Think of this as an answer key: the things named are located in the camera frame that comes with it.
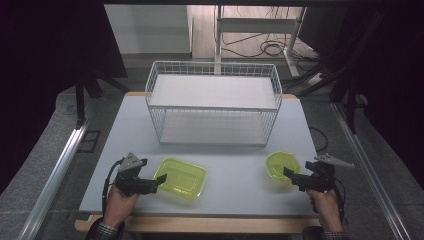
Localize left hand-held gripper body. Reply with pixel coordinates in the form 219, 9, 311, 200
114, 152, 158, 197

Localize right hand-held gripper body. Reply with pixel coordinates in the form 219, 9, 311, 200
304, 152, 355, 193

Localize round green plastic container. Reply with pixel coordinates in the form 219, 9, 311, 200
264, 151, 302, 184

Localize rectangular green plastic container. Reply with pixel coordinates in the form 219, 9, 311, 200
152, 157, 208, 201

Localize white wire rack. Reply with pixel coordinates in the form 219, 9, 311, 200
144, 60, 284, 148

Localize person's right hand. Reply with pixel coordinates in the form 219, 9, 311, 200
306, 188, 343, 232

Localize person's left hand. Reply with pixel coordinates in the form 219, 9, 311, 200
103, 184, 141, 230

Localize black metal stand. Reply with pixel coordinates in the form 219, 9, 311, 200
74, 65, 132, 130
329, 65, 368, 135

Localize white power strip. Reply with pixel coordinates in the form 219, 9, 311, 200
305, 71, 327, 87

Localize black curtain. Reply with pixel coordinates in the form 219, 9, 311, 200
329, 0, 424, 190
0, 0, 128, 195

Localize white cabinet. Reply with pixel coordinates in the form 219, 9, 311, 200
103, 4, 195, 56

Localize left hand-held gripper cable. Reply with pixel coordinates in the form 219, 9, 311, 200
101, 158, 125, 215

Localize hand-held gripper cable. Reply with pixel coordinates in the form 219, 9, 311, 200
332, 177, 347, 224
101, 158, 125, 215

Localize right hand-held gripper cable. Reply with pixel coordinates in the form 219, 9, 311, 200
332, 177, 347, 224

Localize black cable loop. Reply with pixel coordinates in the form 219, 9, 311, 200
308, 126, 330, 153

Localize aluminium floor rail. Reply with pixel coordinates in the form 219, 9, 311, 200
17, 109, 93, 240
330, 101, 413, 240

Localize black floor cables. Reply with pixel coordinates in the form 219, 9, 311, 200
221, 31, 319, 62

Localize white metal desk frame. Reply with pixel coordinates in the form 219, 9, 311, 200
214, 4, 308, 79

